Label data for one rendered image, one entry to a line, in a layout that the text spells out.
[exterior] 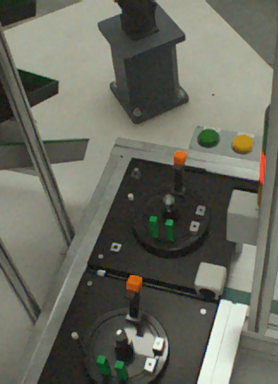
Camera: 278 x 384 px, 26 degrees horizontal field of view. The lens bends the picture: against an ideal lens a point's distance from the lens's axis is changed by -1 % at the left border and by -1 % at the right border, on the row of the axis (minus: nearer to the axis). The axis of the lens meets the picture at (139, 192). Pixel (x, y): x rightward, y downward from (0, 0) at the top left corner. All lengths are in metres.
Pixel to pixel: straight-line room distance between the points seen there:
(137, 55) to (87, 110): 0.25
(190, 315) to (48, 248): 0.37
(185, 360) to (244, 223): 0.28
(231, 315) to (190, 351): 0.10
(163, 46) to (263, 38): 1.70
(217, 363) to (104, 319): 0.19
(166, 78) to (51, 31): 0.46
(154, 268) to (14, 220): 0.38
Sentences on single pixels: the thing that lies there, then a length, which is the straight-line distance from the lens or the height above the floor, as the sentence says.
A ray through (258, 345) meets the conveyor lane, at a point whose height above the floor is 0.92.
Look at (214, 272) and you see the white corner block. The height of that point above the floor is 0.99.
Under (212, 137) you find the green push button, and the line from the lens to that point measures 1.19.
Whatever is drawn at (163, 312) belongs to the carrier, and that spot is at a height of 0.97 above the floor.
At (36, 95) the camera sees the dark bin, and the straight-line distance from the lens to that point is 0.96.
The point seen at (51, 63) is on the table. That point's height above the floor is 0.86.
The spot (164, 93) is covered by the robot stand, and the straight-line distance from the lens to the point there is 1.37.
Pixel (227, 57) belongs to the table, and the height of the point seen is 0.86.
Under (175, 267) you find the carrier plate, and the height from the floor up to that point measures 0.97.
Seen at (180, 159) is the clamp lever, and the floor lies 1.07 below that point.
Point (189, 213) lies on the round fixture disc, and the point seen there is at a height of 0.99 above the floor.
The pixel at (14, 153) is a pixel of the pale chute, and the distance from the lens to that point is 0.96.
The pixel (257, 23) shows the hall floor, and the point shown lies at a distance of 3.03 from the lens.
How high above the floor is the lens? 1.87
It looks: 53 degrees down
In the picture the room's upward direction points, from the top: 10 degrees counter-clockwise
